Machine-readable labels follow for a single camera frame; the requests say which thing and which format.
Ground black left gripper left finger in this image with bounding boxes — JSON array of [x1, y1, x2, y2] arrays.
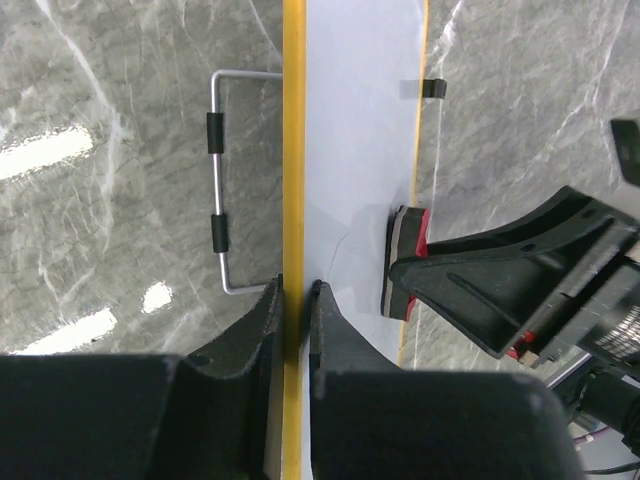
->
[[1, 278, 284, 479]]

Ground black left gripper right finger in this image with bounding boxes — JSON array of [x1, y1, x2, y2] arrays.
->
[[309, 281, 584, 479]]

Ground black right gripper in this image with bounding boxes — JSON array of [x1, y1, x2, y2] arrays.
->
[[388, 186, 639, 370]]

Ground red bone shaped eraser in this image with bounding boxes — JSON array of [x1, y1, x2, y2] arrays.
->
[[379, 204, 432, 322]]

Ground yellow framed whiteboard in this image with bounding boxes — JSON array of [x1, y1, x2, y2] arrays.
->
[[281, 1, 429, 479]]

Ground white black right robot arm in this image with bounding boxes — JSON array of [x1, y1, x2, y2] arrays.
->
[[381, 187, 639, 451]]

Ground metal wire whiteboard stand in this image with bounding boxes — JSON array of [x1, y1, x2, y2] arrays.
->
[[206, 69, 447, 296]]

